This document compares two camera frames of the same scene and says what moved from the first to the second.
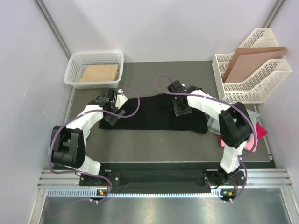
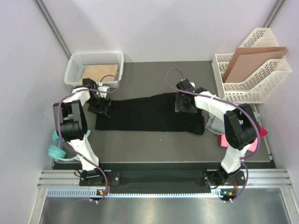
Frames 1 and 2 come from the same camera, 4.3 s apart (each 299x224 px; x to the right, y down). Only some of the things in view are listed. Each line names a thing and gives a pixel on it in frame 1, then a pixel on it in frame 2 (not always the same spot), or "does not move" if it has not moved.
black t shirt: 157,112 does not move
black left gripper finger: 112,119 -> 103,107
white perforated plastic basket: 102,69 does not move
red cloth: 260,131 does not move
